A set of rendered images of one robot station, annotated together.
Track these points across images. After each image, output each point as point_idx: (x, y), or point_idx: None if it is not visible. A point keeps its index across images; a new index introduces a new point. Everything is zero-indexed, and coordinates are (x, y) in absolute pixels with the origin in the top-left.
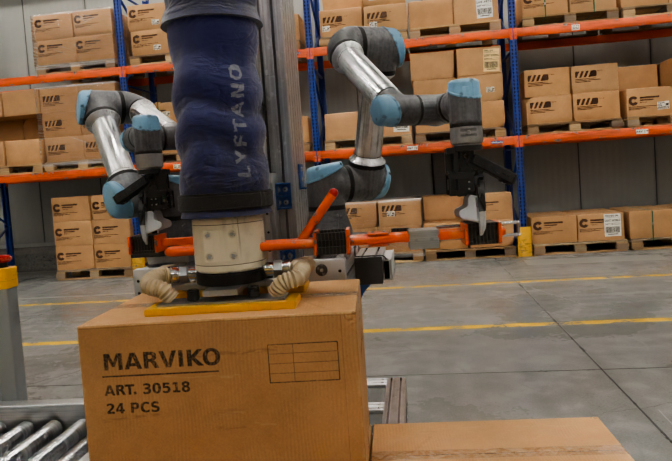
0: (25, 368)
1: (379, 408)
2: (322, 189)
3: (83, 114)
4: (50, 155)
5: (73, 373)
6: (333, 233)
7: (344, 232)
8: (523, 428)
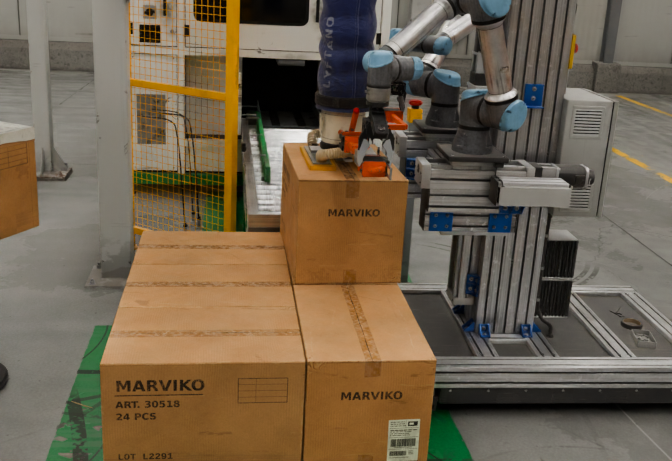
0: (655, 216)
1: (617, 355)
2: (460, 109)
3: None
4: None
5: (665, 236)
6: (341, 135)
7: (342, 137)
8: (403, 330)
